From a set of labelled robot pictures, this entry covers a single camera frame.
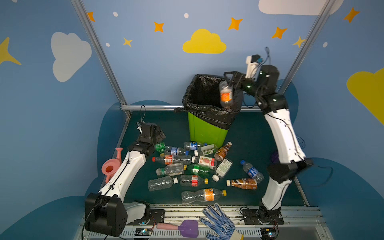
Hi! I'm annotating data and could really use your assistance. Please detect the green plastic soda bottle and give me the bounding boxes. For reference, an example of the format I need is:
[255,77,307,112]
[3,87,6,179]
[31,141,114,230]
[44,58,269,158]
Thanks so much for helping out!
[155,142,166,154]

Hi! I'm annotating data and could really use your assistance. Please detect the clear bottle orange cap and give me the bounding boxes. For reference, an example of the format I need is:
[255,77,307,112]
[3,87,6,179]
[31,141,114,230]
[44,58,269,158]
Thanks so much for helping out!
[219,80,233,109]

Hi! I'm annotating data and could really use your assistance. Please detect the square bottle white cap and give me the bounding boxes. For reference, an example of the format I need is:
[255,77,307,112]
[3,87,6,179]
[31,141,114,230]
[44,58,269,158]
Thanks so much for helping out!
[212,158,233,182]

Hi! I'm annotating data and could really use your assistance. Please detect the small blue label bottle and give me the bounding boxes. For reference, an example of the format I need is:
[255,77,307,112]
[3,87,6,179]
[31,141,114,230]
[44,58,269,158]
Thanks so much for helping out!
[240,160,265,184]

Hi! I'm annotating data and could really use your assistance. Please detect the brown tea bottle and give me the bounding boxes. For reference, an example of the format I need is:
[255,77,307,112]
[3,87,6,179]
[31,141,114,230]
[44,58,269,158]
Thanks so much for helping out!
[226,179,258,190]

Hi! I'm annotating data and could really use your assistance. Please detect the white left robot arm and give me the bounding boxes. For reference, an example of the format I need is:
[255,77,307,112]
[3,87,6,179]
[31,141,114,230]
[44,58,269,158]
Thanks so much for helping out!
[82,123,166,237]

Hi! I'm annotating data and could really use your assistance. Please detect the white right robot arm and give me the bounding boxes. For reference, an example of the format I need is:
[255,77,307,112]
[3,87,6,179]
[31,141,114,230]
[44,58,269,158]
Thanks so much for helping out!
[224,65,313,225]

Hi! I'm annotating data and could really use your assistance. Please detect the green plastic bin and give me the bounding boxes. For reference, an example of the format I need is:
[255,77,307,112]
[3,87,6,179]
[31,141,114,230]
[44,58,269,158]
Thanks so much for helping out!
[188,112,229,147]

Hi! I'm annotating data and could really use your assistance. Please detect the black bin liner bag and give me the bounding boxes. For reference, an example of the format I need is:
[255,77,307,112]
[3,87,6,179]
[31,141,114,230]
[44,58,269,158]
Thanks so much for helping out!
[175,74,244,130]

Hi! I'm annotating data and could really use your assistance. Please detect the blue label water bottle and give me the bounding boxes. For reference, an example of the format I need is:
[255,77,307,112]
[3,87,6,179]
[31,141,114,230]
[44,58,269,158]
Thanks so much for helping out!
[164,146,189,156]

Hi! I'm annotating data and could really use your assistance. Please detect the blue label bottle behind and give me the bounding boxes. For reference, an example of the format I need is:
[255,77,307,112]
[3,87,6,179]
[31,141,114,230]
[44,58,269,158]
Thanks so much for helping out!
[184,141,208,151]

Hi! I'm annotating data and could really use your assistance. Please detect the clear bottle red cap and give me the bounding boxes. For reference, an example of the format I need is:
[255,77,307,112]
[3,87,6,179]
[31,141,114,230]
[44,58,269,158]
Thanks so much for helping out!
[152,155,192,165]

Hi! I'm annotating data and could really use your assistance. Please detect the clear bottle white cap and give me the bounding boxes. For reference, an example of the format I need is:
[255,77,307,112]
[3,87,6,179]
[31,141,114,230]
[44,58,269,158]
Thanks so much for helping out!
[148,176,179,192]

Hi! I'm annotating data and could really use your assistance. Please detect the green label square bottle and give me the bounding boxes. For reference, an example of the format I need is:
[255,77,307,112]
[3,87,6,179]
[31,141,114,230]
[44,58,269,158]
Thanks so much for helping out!
[198,144,218,156]

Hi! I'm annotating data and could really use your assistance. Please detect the clear bottle yellow cap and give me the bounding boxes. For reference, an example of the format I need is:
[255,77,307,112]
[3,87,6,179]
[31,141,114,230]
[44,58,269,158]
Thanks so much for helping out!
[180,175,209,187]

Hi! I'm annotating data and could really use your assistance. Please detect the red label juice bottle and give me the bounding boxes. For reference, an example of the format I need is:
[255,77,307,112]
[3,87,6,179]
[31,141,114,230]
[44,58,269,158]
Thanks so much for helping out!
[192,156,217,170]

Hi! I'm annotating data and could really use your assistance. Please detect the pink toy watering can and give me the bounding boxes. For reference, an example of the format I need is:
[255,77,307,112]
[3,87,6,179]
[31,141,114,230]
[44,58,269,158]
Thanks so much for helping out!
[102,148,123,184]

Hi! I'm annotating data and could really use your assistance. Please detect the green bottle yellow cap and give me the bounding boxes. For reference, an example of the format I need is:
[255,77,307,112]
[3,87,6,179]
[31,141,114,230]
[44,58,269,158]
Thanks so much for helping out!
[184,164,213,178]

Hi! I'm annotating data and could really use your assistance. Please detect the brown sauce bottle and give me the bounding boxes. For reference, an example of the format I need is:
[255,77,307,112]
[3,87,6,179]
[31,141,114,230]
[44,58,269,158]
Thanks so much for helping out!
[215,142,232,162]

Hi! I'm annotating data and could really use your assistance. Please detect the clear bottle orange label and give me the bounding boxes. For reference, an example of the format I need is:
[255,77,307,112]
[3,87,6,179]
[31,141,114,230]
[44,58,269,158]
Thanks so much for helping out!
[182,188,227,205]

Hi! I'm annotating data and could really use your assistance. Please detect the purple plastic vase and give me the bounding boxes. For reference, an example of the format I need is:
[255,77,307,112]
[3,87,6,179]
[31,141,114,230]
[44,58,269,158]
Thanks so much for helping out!
[270,151,280,164]

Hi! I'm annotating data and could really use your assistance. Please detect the purple toy shovel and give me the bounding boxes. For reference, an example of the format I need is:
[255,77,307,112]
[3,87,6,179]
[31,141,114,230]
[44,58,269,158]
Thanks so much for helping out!
[157,220,199,239]

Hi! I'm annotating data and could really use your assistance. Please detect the blue dotted work glove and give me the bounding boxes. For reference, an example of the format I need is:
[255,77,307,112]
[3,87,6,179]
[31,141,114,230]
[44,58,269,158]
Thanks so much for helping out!
[199,203,244,240]

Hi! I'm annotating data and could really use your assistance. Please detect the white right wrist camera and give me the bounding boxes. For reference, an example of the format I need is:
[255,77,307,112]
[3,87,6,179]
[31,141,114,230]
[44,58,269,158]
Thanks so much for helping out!
[246,55,263,79]

